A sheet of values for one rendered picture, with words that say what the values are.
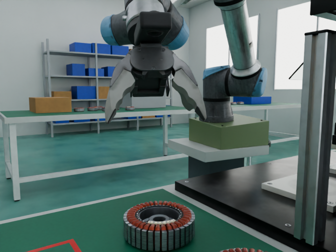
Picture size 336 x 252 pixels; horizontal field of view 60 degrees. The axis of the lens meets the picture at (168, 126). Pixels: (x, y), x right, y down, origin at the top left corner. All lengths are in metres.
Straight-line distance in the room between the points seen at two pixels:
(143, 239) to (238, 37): 0.80
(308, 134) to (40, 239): 0.42
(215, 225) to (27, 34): 6.75
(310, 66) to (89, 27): 7.13
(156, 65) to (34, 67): 6.58
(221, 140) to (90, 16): 6.59
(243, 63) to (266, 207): 0.68
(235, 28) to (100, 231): 0.79
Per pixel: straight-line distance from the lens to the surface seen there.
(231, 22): 1.05
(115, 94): 0.45
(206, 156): 1.11
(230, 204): 0.56
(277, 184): 0.66
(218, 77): 1.22
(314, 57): 0.44
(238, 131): 1.19
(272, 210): 0.56
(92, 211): 0.59
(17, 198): 2.97
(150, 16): 0.44
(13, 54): 6.99
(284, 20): 6.64
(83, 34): 7.37
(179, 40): 0.69
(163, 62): 0.48
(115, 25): 0.75
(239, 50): 1.10
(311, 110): 0.43
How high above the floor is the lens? 0.98
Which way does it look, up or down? 7 degrees down
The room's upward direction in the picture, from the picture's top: straight up
